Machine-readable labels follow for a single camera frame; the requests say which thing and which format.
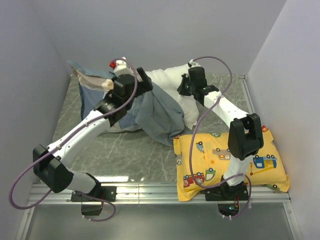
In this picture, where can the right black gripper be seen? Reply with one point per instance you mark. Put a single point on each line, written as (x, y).
(181, 90)

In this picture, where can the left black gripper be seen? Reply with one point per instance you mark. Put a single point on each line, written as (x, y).
(146, 85)

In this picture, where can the white pillow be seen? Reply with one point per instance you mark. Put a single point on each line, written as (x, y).
(169, 80)

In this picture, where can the blue striped pillowcase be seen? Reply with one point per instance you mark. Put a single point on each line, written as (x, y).
(155, 112)

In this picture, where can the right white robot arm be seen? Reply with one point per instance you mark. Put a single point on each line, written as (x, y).
(245, 136)

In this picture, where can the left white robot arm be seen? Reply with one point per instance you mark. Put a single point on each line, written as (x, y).
(51, 163)

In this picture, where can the yellow cartoon car pillow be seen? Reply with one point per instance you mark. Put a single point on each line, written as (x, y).
(207, 160)

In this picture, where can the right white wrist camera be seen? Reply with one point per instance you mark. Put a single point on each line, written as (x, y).
(192, 64)

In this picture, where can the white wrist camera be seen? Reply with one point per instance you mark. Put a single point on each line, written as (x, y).
(192, 64)
(120, 67)

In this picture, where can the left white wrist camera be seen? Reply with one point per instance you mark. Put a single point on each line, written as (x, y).
(120, 67)

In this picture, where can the right side aluminium rail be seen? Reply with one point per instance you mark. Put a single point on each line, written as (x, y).
(248, 99)

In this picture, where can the aluminium mounting rail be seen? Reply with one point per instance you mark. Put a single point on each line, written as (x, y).
(150, 193)

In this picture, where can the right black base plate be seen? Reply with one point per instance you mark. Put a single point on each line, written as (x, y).
(231, 200)

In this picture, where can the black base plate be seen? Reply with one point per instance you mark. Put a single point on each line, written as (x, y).
(231, 200)
(92, 203)

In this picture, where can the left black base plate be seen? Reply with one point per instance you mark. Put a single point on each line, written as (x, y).
(92, 203)

